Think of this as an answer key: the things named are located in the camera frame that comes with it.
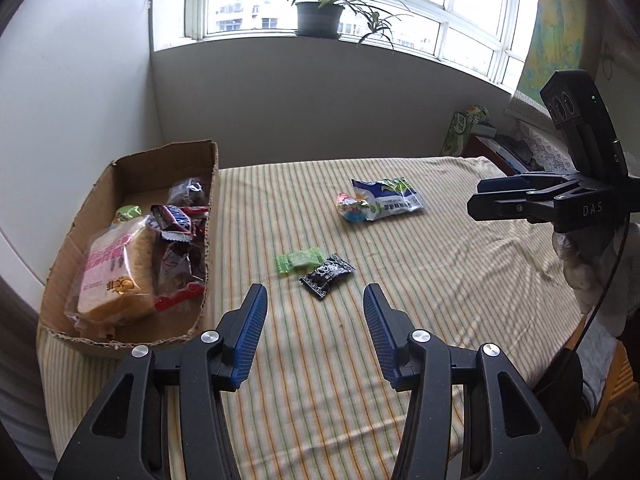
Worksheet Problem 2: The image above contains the blue white soup packet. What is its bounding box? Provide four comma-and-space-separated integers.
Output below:
352, 177, 424, 221

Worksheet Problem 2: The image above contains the black patterned candy wrapper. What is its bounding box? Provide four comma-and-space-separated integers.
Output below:
299, 254, 355, 300

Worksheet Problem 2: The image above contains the green candy wrapper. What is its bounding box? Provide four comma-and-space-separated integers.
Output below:
276, 247, 324, 275

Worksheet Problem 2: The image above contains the packaged toast bread slice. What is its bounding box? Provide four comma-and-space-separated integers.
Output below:
64, 216, 156, 340

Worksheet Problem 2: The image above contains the round colourful jelly cup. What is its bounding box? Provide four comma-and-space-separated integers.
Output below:
335, 193, 371, 223

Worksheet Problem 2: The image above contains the Snickers chocolate bar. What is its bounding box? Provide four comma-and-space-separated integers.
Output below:
146, 205, 194, 243

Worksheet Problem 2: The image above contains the gloved right hand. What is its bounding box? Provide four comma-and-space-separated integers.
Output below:
552, 222, 639, 336

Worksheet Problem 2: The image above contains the green white carton box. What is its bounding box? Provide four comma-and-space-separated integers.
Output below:
439, 105, 490, 156

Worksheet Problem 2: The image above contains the red clear snack bag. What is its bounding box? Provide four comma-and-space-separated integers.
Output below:
153, 206, 209, 312

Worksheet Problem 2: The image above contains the striped yellow table cloth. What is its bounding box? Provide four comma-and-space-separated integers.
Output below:
37, 155, 586, 480

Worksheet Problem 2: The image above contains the green jelly snack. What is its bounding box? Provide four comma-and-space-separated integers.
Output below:
112, 205, 142, 224

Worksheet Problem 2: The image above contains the brown cardboard box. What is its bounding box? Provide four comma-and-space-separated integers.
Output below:
40, 140, 219, 356

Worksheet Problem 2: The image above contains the potted spider plant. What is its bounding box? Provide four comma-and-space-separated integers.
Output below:
291, 0, 411, 49

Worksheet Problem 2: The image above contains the white cabinet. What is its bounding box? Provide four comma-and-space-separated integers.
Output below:
1, 0, 163, 310

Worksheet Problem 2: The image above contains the black cable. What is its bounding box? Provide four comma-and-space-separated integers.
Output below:
572, 209, 633, 366

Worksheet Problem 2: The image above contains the wall map poster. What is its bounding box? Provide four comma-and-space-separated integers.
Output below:
518, 0, 587, 105

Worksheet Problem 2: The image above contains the window frame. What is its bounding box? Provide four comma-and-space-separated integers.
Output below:
179, 0, 538, 91

